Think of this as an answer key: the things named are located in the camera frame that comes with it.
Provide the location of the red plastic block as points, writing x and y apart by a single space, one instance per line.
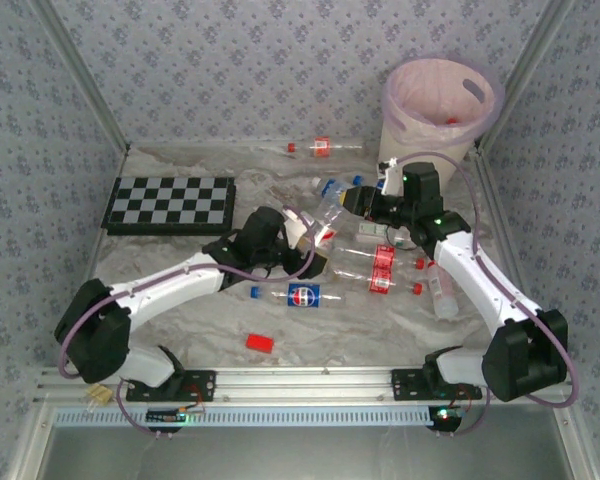
260 343

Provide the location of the slim clear bottle red label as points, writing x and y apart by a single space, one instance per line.
321 147

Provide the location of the black and grey chessboard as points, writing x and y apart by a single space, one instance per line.
170 205

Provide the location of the small Pepsi bottle blue cap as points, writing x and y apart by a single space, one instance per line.
356 179

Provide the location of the red-capped bottle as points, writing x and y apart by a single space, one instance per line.
450 120

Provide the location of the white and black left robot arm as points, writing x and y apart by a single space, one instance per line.
170 282

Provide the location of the aluminium frame post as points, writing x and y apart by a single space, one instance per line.
530 65
80 65

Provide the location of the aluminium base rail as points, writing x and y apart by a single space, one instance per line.
300 382

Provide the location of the pink plastic bin liner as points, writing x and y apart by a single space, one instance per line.
430 100

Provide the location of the Coca-Cola bottle red cap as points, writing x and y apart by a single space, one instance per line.
382 257
380 282

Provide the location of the blue-label bottle white cap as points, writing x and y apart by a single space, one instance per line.
332 186

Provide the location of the white plastic waste bin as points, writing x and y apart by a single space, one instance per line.
415 150

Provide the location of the tan wooden pieces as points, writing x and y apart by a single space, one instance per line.
99 395

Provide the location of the clear bottle green-banded cap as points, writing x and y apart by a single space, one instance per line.
400 241

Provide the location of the large Pepsi bottle blue cap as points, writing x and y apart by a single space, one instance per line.
304 295

